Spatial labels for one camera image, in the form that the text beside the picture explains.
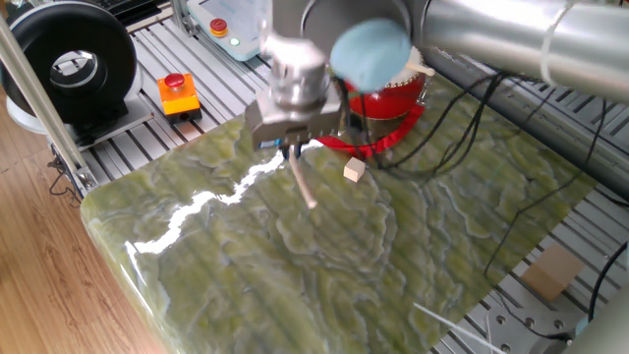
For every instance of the silver blue UR5 robot arm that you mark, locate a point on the silver blue UR5 robot arm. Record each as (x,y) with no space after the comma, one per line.
(516,39)

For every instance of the black keyboard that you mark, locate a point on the black keyboard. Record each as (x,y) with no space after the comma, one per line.
(128,7)

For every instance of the white teach pendant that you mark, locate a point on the white teach pendant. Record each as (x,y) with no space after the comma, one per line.
(221,19)

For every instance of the red drum with white head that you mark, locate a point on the red drum with white head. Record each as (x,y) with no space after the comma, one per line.
(393,100)

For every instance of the silver robot mounting plate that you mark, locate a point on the silver robot mounting plate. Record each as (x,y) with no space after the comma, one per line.
(516,339)

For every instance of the aluminium frame bracket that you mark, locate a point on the aluminium frame bracket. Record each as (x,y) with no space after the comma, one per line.
(183,17)

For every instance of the black round blower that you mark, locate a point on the black round blower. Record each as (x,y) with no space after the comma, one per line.
(29,44)

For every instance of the aluminium frame post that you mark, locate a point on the aluminium frame post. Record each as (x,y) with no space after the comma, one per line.
(34,93)

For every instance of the orange emergency stop box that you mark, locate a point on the orange emergency stop box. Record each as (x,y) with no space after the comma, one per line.
(179,100)

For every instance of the small wooden cube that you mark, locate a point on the small wooden cube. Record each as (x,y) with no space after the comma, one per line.
(354,169)

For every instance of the cardboard box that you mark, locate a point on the cardboard box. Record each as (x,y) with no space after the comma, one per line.
(550,273)

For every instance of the grey Schunk gripper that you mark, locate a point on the grey Schunk gripper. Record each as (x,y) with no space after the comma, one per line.
(295,125)

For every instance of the white zip tie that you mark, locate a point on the white zip tie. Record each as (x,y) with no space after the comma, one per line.
(457,327)

